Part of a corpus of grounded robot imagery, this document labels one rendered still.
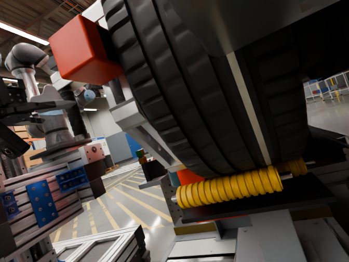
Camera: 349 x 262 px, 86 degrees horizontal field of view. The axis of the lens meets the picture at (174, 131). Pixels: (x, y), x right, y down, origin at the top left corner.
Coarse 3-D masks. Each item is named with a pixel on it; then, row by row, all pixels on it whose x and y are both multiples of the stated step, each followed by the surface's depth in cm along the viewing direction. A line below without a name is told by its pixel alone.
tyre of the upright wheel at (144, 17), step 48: (144, 0) 26; (144, 48) 28; (192, 48) 25; (240, 48) 24; (288, 48) 23; (144, 96) 29; (192, 96) 28; (240, 96) 27; (288, 96) 25; (192, 144) 34; (240, 144) 32; (288, 144) 32
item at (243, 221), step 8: (248, 216) 99; (216, 224) 97; (224, 224) 104; (232, 224) 102; (240, 224) 101; (248, 224) 99; (224, 232) 101; (232, 232) 99; (216, 240) 98; (224, 240) 96
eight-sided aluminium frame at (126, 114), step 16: (96, 16) 36; (112, 80) 38; (112, 96) 37; (128, 96) 36; (112, 112) 37; (128, 112) 36; (144, 112) 36; (128, 128) 38; (144, 128) 38; (144, 144) 42; (160, 144) 42; (160, 160) 47; (176, 160) 47
